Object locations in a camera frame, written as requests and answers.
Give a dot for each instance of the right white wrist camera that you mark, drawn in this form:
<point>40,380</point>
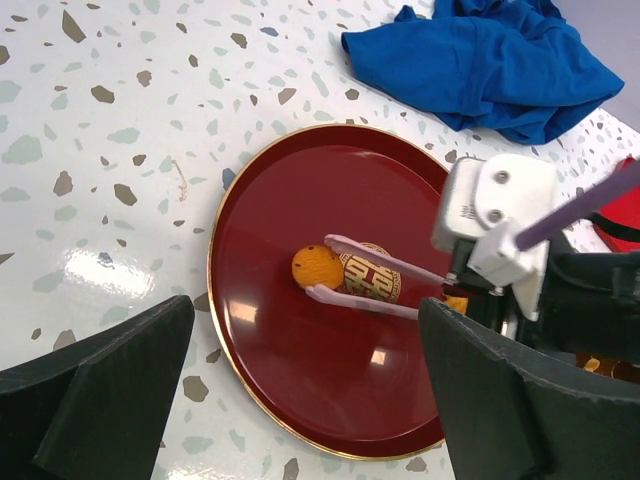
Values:
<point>489,202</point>

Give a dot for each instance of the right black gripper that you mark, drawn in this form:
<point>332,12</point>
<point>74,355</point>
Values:
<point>589,302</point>

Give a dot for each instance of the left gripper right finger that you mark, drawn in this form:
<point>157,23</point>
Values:
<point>511,412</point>

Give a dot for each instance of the round cookie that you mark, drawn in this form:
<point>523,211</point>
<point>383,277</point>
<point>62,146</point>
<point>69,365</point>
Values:
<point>317,265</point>

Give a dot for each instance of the blue crumpled cloth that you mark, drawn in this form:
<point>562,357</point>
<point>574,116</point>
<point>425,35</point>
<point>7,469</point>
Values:
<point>515,67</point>

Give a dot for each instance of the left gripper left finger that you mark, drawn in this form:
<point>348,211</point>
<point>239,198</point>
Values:
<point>97,408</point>

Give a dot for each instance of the round dark red tray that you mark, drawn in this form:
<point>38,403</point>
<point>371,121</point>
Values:
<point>346,381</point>

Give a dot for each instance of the red square box lid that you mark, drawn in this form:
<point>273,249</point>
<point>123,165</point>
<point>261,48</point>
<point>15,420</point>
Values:
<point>618,221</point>

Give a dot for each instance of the pink metal tongs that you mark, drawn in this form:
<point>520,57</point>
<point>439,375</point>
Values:
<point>372,279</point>

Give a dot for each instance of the flower cookie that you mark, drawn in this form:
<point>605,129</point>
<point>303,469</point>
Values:
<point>459,304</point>

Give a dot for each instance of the red compartment cookie box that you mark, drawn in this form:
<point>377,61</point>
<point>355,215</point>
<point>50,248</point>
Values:
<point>611,368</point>

